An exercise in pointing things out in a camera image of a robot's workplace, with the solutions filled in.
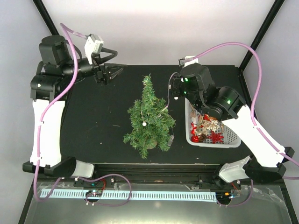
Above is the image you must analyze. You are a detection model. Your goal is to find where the small green christmas tree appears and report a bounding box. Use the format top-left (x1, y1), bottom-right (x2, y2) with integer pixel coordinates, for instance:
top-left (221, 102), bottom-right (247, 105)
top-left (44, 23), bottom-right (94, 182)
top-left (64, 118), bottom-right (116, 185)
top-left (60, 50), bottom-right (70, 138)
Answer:
top-left (123, 75), bottom-right (175, 159)

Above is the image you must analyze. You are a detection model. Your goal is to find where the white ball light string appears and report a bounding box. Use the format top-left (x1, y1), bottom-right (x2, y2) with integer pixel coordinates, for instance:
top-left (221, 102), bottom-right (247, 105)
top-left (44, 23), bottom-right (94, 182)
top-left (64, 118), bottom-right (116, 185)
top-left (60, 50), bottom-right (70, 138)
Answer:
top-left (140, 72), bottom-right (180, 128)

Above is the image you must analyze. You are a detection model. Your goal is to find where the clear battery box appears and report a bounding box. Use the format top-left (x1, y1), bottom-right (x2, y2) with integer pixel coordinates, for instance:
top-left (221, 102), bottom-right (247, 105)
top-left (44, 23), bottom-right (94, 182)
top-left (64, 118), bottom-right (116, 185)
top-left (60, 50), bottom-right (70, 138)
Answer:
top-left (168, 135), bottom-right (174, 147)

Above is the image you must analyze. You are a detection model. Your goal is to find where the white plastic basket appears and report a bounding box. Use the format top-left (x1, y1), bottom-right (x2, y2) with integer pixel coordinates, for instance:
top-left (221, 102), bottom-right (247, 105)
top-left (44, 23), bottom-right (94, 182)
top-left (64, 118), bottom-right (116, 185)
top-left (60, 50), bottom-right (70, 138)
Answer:
top-left (185, 99), bottom-right (241, 148)

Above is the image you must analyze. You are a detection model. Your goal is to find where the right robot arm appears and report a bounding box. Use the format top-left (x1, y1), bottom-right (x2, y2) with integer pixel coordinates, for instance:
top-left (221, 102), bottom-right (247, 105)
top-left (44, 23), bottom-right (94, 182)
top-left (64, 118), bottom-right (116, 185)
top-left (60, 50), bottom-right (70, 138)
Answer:
top-left (168, 63), bottom-right (294, 188)

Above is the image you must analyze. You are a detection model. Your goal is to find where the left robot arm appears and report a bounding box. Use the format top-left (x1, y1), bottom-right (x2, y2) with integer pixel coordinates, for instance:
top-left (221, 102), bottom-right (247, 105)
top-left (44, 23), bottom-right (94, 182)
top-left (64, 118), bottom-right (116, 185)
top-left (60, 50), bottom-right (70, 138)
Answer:
top-left (22, 34), bottom-right (124, 186)

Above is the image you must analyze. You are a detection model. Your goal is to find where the red ribbon bow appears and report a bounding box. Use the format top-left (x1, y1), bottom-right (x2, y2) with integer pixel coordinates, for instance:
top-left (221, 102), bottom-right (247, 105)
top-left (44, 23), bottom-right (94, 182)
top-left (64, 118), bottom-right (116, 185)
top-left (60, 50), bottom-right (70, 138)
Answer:
top-left (190, 122), bottom-right (197, 136)

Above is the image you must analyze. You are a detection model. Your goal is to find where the red gift box ornament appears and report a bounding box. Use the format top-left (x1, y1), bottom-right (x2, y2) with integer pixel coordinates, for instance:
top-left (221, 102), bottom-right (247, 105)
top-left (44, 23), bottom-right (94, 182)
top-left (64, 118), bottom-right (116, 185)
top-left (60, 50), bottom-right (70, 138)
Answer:
top-left (191, 136), bottom-right (200, 143)

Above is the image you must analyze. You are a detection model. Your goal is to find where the brown pine cone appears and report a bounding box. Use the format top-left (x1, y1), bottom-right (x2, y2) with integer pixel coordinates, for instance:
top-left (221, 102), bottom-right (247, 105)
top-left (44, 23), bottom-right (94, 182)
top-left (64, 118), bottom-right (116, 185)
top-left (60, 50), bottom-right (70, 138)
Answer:
top-left (198, 133), bottom-right (207, 142)

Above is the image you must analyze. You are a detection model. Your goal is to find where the red star ornament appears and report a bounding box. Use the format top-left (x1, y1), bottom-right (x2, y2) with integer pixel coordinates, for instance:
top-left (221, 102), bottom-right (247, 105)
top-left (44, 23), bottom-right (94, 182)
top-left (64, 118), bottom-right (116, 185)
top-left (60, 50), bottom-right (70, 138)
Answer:
top-left (208, 131), bottom-right (224, 144)

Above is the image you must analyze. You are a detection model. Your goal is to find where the small circuit board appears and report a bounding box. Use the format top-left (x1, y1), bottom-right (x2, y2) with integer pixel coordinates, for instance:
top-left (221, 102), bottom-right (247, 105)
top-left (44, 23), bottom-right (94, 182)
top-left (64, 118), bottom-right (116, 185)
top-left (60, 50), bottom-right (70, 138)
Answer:
top-left (85, 190), bottom-right (103, 197)

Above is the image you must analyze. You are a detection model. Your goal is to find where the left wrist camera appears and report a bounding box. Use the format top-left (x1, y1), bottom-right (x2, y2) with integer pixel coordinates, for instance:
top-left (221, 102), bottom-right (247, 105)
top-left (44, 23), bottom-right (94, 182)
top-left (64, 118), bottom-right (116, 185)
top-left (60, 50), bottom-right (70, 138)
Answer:
top-left (84, 34), bottom-right (104, 65)

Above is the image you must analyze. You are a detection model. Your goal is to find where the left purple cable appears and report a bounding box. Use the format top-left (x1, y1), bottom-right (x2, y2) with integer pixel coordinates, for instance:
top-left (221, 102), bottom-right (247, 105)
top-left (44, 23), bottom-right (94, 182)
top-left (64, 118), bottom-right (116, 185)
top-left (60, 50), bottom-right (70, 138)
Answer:
top-left (33, 22), bottom-right (91, 203)

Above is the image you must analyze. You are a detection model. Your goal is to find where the purple cable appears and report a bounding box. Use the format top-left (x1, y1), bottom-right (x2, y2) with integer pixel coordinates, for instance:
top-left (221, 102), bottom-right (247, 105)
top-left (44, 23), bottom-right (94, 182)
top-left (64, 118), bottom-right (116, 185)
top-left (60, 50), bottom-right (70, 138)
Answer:
top-left (193, 42), bottom-right (299, 180)
top-left (33, 22), bottom-right (91, 203)

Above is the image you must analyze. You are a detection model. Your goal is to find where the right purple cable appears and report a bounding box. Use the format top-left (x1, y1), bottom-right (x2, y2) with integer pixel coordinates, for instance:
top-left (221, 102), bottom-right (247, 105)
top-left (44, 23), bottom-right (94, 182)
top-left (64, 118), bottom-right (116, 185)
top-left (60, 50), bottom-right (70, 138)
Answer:
top-left (193, 42), bottom-right (299, 180)

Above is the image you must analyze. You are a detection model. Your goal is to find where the white slotted cable duct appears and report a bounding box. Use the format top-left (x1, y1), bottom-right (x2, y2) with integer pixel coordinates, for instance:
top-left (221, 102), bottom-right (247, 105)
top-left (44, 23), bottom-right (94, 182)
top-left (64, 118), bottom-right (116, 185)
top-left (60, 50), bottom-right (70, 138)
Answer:
top-left (40, 189), bottom-right (217, 203)

